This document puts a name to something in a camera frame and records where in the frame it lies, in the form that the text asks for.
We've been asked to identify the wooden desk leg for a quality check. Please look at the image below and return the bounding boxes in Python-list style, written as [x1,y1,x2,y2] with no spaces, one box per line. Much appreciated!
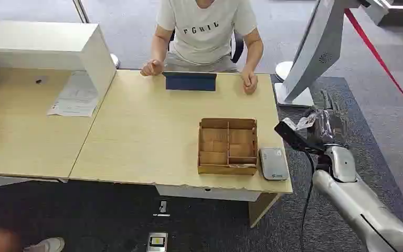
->
[248,192,281,229]

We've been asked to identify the red barrier belt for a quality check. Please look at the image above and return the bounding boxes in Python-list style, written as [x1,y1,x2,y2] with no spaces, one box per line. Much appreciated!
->
[343,8,403,123]

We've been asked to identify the white desk partition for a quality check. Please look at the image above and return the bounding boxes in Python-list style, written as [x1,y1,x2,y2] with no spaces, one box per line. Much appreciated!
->
[0,19,118,99]

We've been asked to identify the white kiosk stand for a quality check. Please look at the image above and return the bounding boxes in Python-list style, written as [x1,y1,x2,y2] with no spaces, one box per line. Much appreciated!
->
[274,0,390,108]

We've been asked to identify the silver post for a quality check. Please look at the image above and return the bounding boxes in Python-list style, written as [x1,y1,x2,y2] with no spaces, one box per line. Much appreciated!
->
[72,0,91,24]

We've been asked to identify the white shoe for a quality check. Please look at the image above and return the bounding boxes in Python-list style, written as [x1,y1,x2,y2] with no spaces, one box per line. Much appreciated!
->
[23,237,66,252]

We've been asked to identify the grey card reader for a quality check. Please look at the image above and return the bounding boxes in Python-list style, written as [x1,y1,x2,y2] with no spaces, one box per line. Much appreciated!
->
[259,147,290,182]

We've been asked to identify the dark counter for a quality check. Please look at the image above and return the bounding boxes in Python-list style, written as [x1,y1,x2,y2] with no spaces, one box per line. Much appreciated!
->
[378,0,403,27]

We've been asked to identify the blue tablet case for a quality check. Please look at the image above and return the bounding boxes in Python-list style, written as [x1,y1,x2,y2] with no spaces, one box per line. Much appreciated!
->
[162,71,218,92]

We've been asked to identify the person's right hand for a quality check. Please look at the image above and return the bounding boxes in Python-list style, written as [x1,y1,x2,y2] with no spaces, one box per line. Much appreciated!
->
[140,59,165,77]

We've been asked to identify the person's left hand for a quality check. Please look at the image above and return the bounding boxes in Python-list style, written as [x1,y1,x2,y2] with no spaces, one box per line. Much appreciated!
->
[240,67,259,95]

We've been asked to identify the silver device with screen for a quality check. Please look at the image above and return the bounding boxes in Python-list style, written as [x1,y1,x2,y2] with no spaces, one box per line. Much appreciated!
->
[146,232,169,252]

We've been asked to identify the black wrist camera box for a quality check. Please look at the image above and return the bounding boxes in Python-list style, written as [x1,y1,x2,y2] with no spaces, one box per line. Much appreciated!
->
[274,121,324,154]

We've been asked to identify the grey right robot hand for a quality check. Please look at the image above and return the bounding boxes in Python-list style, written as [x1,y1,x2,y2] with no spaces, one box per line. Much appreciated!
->
[303,89,349,148]

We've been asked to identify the white paper sheets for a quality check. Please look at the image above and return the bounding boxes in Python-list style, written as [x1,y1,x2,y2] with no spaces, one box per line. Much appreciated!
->
[47,71,100,118]

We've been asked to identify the white desk drawer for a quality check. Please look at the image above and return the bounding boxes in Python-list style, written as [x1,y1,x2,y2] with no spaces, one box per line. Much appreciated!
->
[155,184,263,203]

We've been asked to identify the wooden card box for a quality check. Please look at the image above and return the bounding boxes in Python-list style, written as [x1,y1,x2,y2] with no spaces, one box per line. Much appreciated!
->
[197,118,259,176]

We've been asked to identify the person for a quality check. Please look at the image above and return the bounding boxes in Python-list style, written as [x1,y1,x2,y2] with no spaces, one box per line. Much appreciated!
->
[140,0,265,95]

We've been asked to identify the white crumpled tag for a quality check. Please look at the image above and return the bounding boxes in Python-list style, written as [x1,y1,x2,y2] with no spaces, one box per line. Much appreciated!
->
[282,112,317,132]

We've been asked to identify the black cable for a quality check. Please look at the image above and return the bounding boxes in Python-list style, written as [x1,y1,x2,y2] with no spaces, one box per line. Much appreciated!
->
[299,150,316,252]

